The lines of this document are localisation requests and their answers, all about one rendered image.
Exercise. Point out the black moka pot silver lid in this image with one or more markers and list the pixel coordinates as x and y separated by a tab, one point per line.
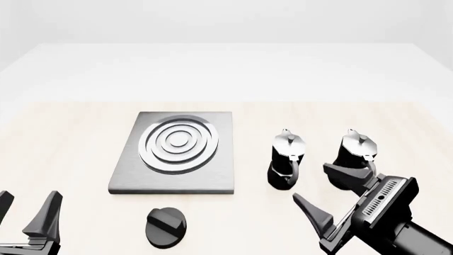
281	159
350	154

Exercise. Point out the round black stove knob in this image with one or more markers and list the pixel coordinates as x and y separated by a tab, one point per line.
164	233

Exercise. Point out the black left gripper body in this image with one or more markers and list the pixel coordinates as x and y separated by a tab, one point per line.
32	248

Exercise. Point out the flat grey stove plate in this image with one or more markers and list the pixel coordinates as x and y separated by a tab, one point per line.
127	175

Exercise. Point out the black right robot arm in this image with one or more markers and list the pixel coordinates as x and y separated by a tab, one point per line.
421	239

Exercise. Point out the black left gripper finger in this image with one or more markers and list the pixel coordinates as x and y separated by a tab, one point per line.
4	204
46	220

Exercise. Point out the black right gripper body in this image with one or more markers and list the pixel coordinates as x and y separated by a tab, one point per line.
385	202

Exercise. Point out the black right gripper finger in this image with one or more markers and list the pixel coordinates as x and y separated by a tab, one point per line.
345	175
315	215

